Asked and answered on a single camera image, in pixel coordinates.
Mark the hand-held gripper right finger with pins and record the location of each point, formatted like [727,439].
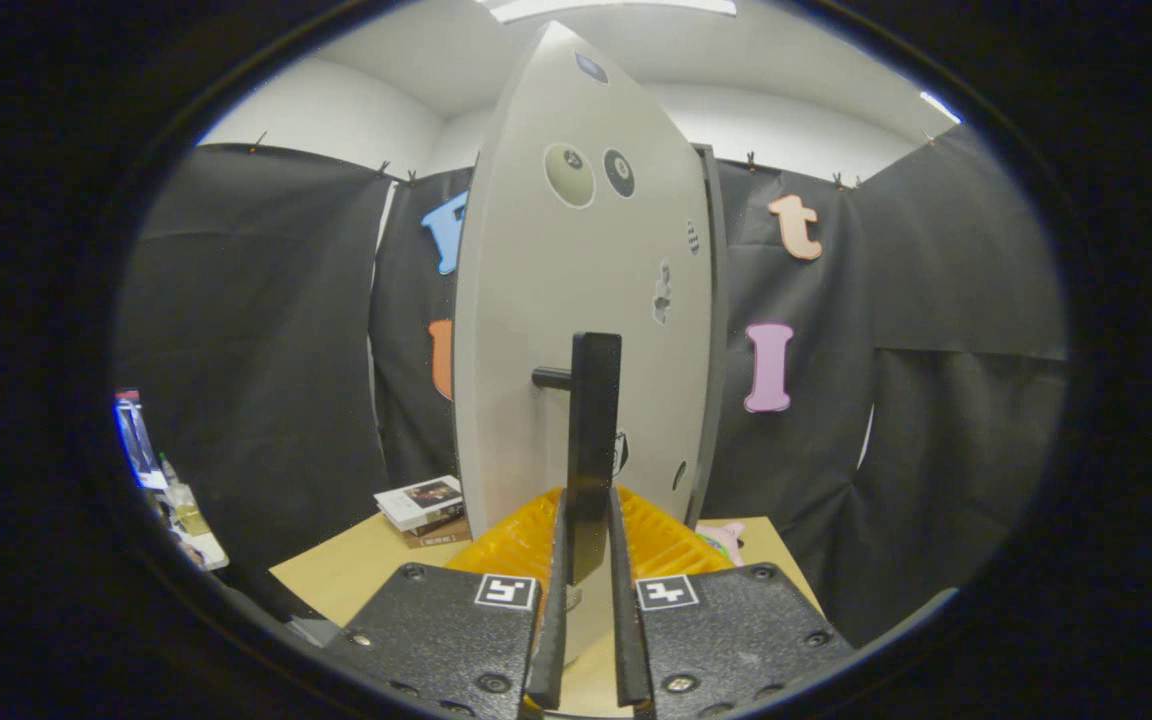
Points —
[628,640]

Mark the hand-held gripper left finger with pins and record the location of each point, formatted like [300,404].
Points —
[548,640]

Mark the light grey shoe cabinet door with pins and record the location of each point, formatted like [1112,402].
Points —
[536,300]

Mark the green pink plush toy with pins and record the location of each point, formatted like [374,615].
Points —
[726,538]

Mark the dark book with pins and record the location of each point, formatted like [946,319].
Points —
[441,524]

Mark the blue white cluttered items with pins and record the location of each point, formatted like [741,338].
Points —
[171,490]

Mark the black backdrop cloth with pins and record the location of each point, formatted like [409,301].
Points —
[256,350]

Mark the small ceiling light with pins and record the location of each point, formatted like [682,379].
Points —
[939,105]

